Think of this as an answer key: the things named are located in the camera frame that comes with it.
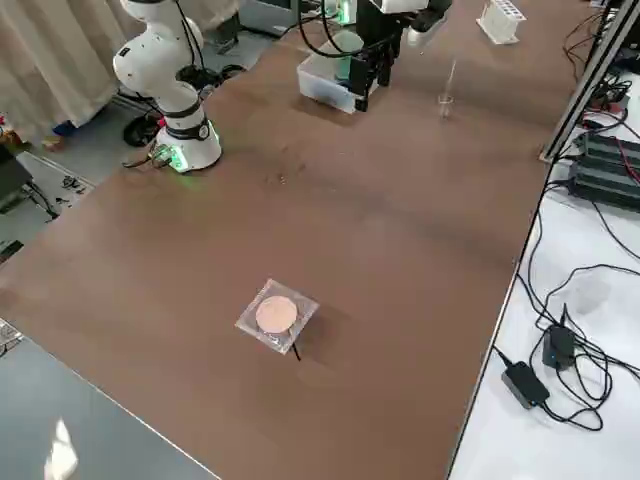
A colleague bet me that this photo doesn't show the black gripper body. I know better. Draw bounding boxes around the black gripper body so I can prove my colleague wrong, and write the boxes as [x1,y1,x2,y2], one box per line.
[355,0,404,57]

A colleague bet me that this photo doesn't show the green cloth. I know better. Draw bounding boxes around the green cloth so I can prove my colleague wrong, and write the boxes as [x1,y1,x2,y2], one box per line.
[333,55,354,85]

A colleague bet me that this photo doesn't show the glass test tube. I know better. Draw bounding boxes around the glass test tube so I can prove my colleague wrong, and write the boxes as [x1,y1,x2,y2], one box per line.
[439,53,459,119]

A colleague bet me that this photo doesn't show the translucent plastic storage box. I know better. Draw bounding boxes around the translucent plastic storage box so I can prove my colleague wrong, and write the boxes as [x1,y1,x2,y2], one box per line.
[296,29,381,114]

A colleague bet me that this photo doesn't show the white test tube rack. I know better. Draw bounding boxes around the white test tube rack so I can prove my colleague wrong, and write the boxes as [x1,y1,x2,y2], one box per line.
[475,0,529,46]

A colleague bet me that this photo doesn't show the liquid droplets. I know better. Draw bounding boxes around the liquid droplets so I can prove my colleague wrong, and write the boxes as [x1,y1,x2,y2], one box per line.
[264,144,311,189]

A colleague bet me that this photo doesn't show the small black hub box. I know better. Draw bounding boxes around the small black hub box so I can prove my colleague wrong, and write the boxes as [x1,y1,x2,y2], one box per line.
[542,323,579,372]

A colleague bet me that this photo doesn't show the black caster wheel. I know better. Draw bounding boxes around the black caster wheel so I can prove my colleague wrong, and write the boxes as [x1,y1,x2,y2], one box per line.
[122,113,162,149]

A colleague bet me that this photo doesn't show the black finned power unit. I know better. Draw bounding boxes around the black finned power unit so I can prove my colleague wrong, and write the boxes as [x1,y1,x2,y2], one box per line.
[568,130,640,217]

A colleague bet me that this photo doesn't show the clear plastic cup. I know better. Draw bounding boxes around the clear plastic cup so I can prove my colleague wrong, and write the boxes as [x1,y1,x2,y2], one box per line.
[569,277,612,316]

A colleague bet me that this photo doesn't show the beige curtain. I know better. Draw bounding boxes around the beige curtain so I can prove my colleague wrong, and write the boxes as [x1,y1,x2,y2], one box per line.
[0,0,132,142]

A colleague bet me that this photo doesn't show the black power adapter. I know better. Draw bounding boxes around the black power adapter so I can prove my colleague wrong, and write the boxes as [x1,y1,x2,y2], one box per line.
[501,360,551,411]

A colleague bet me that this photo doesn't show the black equipment case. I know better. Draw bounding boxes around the black equipment case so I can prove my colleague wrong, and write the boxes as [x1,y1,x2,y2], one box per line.
[0,143,35,214]

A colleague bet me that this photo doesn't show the white side desk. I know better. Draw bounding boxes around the white side desk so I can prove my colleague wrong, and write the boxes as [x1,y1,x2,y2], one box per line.
[447,47,640,480]

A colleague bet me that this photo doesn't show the grey side table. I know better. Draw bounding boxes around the grey side table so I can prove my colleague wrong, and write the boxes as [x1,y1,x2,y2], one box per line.
[0,329,217,480]

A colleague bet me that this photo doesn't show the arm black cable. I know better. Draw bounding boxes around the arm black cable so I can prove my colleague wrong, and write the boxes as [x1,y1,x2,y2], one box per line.
[172,0,371,76]

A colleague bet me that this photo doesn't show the aluminium frame post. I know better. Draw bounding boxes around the aluminium frame post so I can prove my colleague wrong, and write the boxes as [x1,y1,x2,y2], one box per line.
[538,0,640,164]

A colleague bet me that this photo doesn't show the usb hub cable bundle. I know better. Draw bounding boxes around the usb hub cable bundle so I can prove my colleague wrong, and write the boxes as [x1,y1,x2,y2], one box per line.
[582,69,634,131]

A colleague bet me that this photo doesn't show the black desk cable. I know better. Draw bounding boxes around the black desk cable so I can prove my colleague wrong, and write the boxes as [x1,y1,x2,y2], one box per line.
[544,264,640,432]
[514,179,574,331]

